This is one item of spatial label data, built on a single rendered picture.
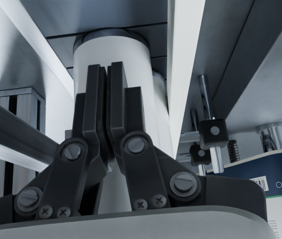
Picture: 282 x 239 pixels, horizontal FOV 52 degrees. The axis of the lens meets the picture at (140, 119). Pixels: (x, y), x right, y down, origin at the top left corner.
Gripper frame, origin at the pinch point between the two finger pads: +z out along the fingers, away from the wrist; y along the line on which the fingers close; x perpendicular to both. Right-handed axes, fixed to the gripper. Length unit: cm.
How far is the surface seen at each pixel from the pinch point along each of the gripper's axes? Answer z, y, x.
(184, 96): 4.6, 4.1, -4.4
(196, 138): 10.2, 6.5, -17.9
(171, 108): 5.3, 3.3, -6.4
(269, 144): 13.0, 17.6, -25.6
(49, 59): 7.8, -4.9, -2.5
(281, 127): 14.8, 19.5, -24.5
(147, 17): 6.5, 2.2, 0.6
